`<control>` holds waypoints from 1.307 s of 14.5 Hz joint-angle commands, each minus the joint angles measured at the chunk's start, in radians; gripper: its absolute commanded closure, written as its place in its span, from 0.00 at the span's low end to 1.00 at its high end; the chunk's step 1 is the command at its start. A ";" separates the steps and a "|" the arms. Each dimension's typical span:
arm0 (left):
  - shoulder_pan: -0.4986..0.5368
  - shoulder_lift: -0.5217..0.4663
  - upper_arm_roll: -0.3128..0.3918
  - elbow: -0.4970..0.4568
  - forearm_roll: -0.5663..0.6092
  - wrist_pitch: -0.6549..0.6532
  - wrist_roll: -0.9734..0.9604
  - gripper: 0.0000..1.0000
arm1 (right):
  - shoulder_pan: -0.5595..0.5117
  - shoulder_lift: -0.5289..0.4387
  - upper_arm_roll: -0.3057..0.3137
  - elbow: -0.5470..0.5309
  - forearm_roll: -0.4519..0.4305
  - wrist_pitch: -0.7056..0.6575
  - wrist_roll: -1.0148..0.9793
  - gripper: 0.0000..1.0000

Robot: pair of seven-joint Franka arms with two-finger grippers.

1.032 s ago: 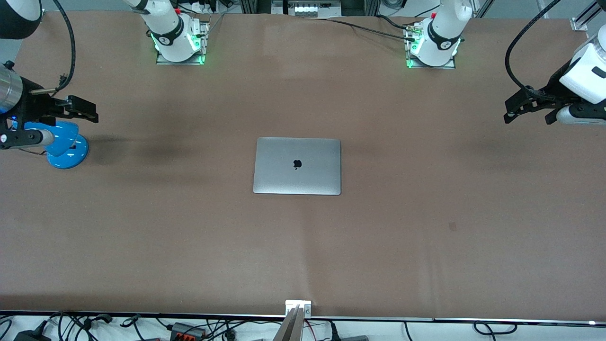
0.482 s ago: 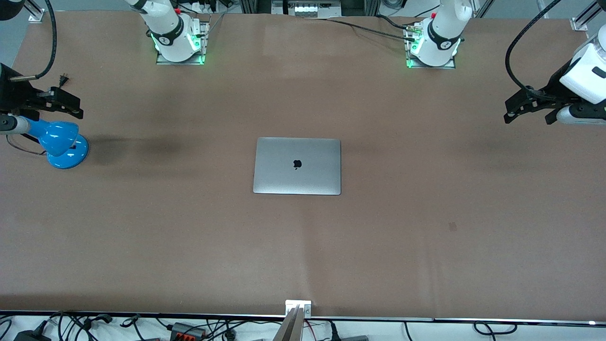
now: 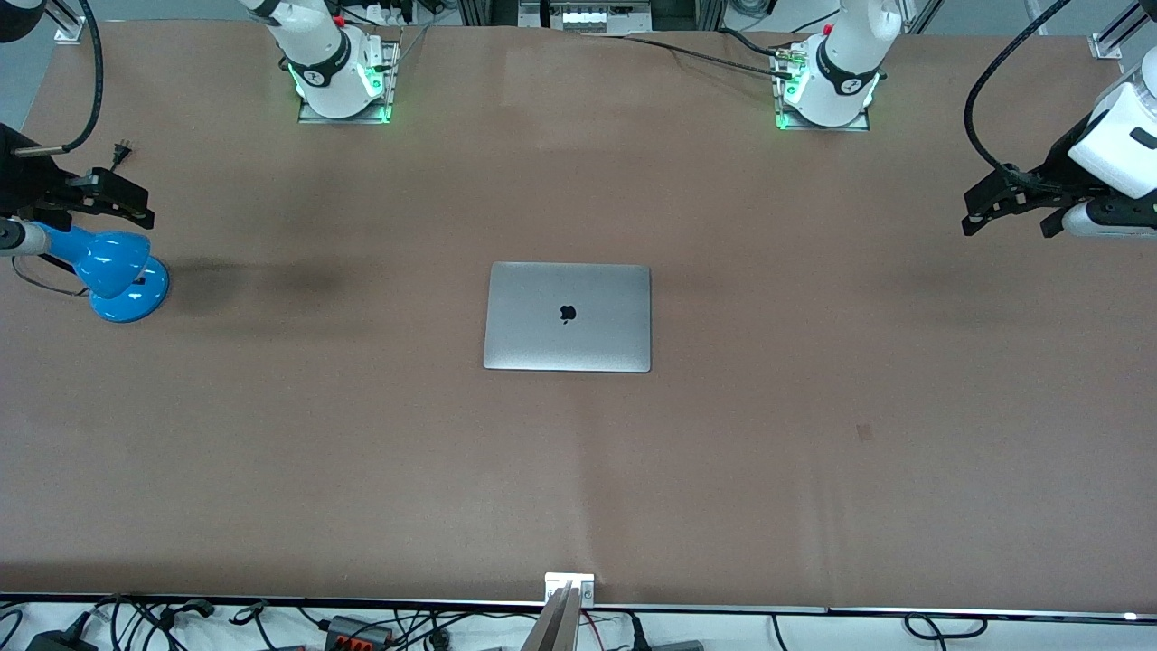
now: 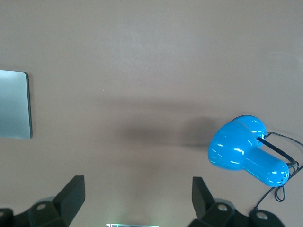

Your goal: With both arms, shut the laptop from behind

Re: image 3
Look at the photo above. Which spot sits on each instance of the small white power strip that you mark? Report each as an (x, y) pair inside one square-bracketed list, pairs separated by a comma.
[(393, 11)]

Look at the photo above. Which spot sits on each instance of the blue desk lamp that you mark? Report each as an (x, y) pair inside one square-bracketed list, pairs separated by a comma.
[(117, 271)]

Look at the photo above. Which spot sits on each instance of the silver aluminium corner post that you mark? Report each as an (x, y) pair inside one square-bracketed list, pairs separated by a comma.
[(1112, 41), (70, 34)]

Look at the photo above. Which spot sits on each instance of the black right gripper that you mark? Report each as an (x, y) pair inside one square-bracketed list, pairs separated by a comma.
[(25, 183)]

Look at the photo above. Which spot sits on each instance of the grey laptop computer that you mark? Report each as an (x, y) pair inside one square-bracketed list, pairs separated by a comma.
[(587, 334)]

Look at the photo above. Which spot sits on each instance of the grey connector block orange levers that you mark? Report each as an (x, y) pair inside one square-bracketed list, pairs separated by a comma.
[(357, 630)]

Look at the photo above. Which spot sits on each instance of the silver aluminium extrusion bar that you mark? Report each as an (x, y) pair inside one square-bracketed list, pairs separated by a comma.
[(553, 628)]

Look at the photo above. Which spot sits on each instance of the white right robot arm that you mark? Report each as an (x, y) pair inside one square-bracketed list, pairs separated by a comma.
[(316, 54)]

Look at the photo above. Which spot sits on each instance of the silver aluminium frame profile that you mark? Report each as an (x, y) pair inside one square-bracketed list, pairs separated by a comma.
[(922, 14)]

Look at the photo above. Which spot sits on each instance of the silver camera mount bracket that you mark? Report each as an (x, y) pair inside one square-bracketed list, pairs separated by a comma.
[(556, 579)]

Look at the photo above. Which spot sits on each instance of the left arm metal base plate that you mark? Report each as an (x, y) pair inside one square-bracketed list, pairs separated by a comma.
[(823, 129)]

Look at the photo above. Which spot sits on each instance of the black power adapter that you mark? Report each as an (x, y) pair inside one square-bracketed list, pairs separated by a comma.
[(54, 642)]

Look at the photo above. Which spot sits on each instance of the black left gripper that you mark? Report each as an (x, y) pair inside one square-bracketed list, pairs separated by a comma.
[(1055, 168)]

